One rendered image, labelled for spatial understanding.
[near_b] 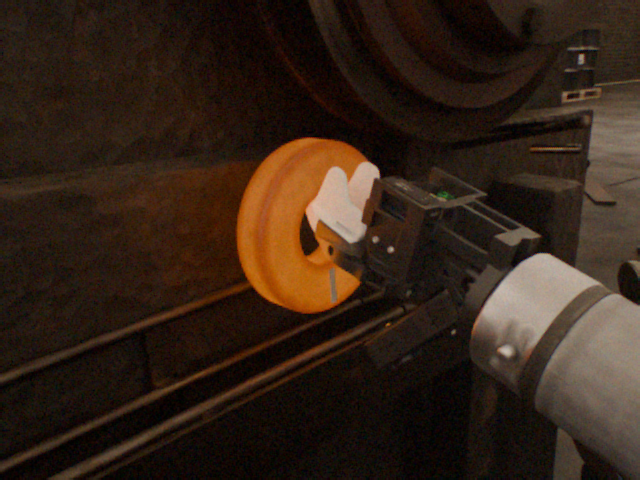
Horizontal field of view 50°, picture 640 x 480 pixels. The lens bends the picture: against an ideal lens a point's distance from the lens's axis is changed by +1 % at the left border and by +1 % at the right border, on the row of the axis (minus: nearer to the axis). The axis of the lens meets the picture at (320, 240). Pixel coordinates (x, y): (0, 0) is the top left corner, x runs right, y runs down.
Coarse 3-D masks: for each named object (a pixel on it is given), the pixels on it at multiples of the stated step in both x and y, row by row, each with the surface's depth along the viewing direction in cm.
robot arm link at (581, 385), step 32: (576, 320) 41; (608, 320) 40; (544, 352) 41; (576, 352) 40; (608, 352) 39; (544, 384) 41; (576, 384) 40; (608, 384) 38; (544, 416) 43; (576, 416) 40; (608, 416) 38; (608, 448) 39
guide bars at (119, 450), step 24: (384, 312) 70; (408, 312) 72; (336, 336) 66; (360, 336) 67; (288, 360) 62; (312, 360) 64; (240, 384) 59; (264, 384) 60; (192, 408) 56; (216, 408) 57; (144, 432) 53; (168, 432) 54; (96, 456) 51; (120, 456) 52
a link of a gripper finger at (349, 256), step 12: (324, 228) 55; (324, 240) 54; (336, 240) 54; (324, 252) 54; (336, 252) 53; (348, 252) 52; (360, 252) 52; (336, 264) 53; (348, 264) 52; (360, 264) 52; (360, 276) 51; (372, 276) 52
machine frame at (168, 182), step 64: (0, 0) 53; (64, 0) 57; (128, 0) 60; (192, 0) 64; (0, 64) 54; (64, 64) 58; (128, 64) 61; (192, 64) 66; (256, 64) 71; (0, 128) 55; (64, 128) 59; (128, 128) 63; (192, 128) 67; (256, 128) 72; (320, 128) 78; (576, 128) 107; (0, 192) 52; (64, 192) 54; (128, 192) 58; (192, 192) 62; (448, 192) 88; (0, 256) 52; (64, 256) 55; (128, 256) 59; (192, 256) 64; (0, 320) 53; (64, 320) 57; (128, 320) 61; (192, 320) 65; (256, 320) 71; (64, 384) 58; (128, 384) 62; (0, 448) 55; (320, 448) 82; (384, 448) 91; (512, 448) 115
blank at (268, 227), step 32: (288, 160) 56; (320, 160) 58; (352, 160) 60; (256, 192) 56; (288, 192) 56; (256, 224) 55; (288, 224) 56; (256, 256) 55; (288, 256) 57; (320, 256) 62; (256, 288) 59; (288, 288) 58; (320, 288) 61; (352, 288) 64
